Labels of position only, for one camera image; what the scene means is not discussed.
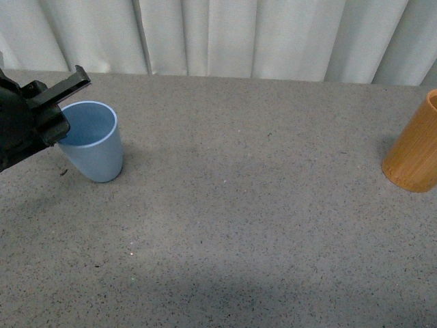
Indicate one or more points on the white curtain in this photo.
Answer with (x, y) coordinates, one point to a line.
(389, 42)

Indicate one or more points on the blue cup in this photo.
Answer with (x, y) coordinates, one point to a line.
(93, 143)

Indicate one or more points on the brown bamboo chopstick holder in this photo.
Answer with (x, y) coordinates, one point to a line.
(411, 161)

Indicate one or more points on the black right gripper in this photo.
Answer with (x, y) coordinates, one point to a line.
(31, 119)

